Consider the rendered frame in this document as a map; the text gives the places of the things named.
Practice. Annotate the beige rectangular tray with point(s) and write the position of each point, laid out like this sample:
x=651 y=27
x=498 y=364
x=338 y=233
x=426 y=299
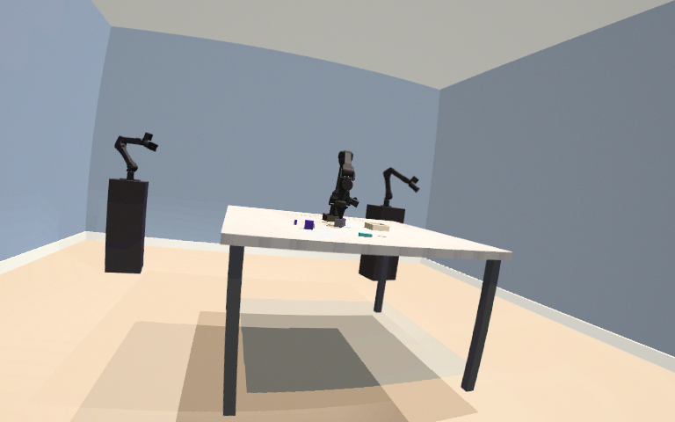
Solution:
x=377 y=226

